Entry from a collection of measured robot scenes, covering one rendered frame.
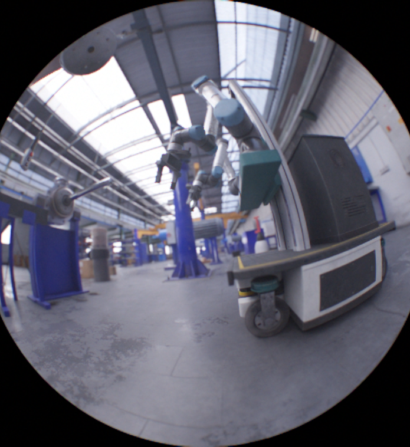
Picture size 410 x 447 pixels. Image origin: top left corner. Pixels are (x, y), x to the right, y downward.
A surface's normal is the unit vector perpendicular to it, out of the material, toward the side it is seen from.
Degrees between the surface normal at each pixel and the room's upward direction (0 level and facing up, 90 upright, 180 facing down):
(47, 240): 90
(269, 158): 90
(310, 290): 90
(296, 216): 90
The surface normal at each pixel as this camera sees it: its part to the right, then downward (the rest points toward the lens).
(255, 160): -0.22, -0.17
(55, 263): 0.99, -0.15
